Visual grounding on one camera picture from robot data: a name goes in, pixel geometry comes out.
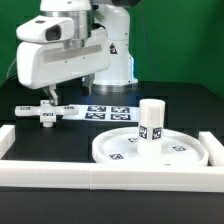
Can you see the white left fence bar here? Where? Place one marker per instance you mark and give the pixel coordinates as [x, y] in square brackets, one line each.
[7, 138]

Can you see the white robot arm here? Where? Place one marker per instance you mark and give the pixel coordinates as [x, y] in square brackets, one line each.
[71, 39]

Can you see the white fence bar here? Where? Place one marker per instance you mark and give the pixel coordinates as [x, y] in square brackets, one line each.
[109, 177]
[214, 148]
[7, 138]

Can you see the white cross-shaped table base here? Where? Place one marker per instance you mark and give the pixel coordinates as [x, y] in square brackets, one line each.
[46, 112]

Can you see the paper sheet with markers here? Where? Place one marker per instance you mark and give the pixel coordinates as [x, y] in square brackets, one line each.
[105, 113]

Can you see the white right fence bar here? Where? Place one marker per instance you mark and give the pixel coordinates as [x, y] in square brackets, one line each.
[214, 148]

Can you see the white round table top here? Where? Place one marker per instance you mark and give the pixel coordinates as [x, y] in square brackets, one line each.
[129, 146]

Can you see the white front fence bar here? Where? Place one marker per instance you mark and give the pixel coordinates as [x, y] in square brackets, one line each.
[109, 177]

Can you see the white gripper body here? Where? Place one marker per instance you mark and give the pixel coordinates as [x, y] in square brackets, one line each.
[41, 65]

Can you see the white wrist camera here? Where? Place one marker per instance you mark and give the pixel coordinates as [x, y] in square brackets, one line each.
[43, 29]

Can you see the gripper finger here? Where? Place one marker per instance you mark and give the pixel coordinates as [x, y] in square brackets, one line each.
[50, 91]
[87, 82]

